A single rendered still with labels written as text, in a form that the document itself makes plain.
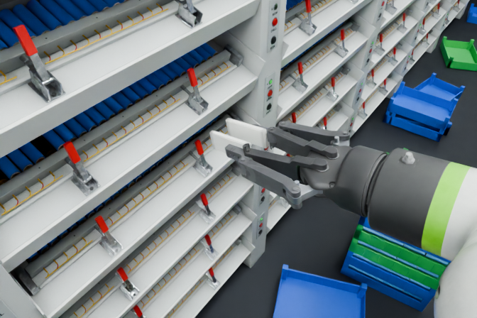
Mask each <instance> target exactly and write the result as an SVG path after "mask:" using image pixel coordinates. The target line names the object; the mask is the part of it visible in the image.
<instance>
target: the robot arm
mask: <svg viewBox="0 0 477 318"><path fill-rule="evenodd" d="M226 125H227V129H228V133H229V135H226V134H223V133H220V132H217V131H213V130H212V131H210V132H209V134H210V137H211V140H212V145H213V149H215V150H218V151H221V152H223V153H225V154H226V156H227V157H228V158H231V159H233V160H237V161H238V162H239V165H240V169H241V175H242V177H244V178H246V179H247V180H250V181H251V182H254V183H256V184H257V185H259V186H261V187H263V188H265V189H267V190H269V191H271V192H273V193H274V194H276V195H278V196H280V197H282V198H284V199H285V200H286V201H287V202H288V203H289V204H290V206H291V207H292V208H294V209H300V208H301V207H302V201H304V200H306V199H308V198H310V197H312V196H314V197H316V198H326V199H330V200H332V201H333V202H334V203H335V204H336V205H337V206H339V207H340V208H342V209H345V210H347V211H349V212H353V213H354V214H357V215H360V216H363V217H368V223H369V226H370V227H371V228H372V229H374V230H376V231H379V232H381V233H383V234H386V235H389V236H392V237H393V238H395V239H398V240H401V241H404V242H405V243H408V244H411V245H413V246H416V247H418V248H421V249H423V250H425V251H428V252H430V253H433V254H435V255H437V256H440V257H442V258H445V259H447V260H449V261H451V262H450V264H449V265H448V266H447V267H446V269H445V271H444V272H443V274H442V276H441V277H440V280H439V287H438V288H437V291H436V293H435V296H434V318H477V168H472V167H469V166H466V165H461V164H458V163H453V162H451V161H448V160H442V159H439V158H435V157H432V156H428V155H424V154H421V153H416V152H413V151H410V150H405V149H402V148H396V149H394V150H392V151H391V152H390V153H389V154H387V153H386V152H383V151H379V150H375V149H372V148H368V147H365V146H355V147H353V148H352V147H350V133H349V132H348V131H329V130H326V129H322V128H315V127H311V126H305V125H301V124H294V123H290V122H286V121H281V122H280V123H279V126H278V127H270V128H266V127H264V126H259V125H257V124H252V125H250V124H247V123H244V122H241V121H237V120H234V119H230V118H228V119H227V120H226ZM288 130H289V131H290V133H288ZM268 142H269V143H270V149H271V150H272V148H278V149H280V150H282V151H284V152H286V153H288V154H290V155H293V156H294V158H293V157H289V156H286V155H280V154H276V153H270V152H267V151H263V150H257V149H253V148H251V144H253V145H256V146H260V147H262V148H267V147H268V146H269V145H268Z"/></svg>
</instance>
